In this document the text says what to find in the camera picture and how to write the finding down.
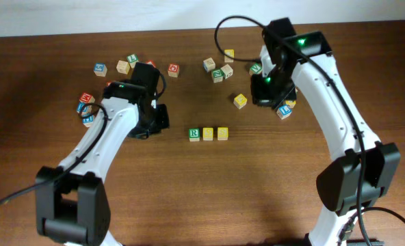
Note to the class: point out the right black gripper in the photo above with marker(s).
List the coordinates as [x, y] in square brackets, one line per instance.
[259, 96]

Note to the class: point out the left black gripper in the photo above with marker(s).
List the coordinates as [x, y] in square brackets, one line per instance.
[164, 122]

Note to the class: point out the green R block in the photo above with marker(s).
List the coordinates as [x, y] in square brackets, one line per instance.
[194, 134]

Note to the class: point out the yellow block cluster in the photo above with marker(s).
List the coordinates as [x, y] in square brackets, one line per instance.
[207, 134]

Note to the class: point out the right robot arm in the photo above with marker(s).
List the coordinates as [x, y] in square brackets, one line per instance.
[362, 167]

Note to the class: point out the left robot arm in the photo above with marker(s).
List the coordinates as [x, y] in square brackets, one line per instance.
[71, 202]

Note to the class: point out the blue L block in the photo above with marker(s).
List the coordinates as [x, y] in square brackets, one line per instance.
[284, 112]

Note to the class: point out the green V block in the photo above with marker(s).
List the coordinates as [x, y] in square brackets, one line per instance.
[255, 69]

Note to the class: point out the red Q block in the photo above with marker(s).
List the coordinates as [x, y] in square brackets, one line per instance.
[173, 70]

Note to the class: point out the plain wooden block centre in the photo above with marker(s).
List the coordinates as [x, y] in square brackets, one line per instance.
[227, 71]

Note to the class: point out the plain wooden block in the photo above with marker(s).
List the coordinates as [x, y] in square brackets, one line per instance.
[123, 67]
[227, 71]

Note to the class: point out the red A block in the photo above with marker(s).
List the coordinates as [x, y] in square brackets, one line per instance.
[151, 63]

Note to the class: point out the yellow block top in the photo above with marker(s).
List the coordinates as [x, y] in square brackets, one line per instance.
[229, 55]

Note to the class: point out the plain wooden block left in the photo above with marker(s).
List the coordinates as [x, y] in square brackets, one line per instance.
[123, 67]

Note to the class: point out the green L block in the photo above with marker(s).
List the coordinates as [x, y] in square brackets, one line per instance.
[132, 60]

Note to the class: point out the green Z block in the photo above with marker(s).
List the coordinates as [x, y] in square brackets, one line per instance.
[217, 75]

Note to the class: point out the blue H block lower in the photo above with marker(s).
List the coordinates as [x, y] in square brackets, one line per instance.
[88, 120]

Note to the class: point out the blue h block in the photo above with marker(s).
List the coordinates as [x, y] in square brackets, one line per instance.
[83, 109]
[88, 120]

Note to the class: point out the red M block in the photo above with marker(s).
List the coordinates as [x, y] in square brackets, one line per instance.
[86, 98]

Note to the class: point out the blue H block upper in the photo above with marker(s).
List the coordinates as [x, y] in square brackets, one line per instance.
[83, 109]

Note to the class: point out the blue 5 block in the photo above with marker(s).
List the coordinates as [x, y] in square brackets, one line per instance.
[100, 70]

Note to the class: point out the wooden block blue side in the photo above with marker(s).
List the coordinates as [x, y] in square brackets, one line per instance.
[209, 64]

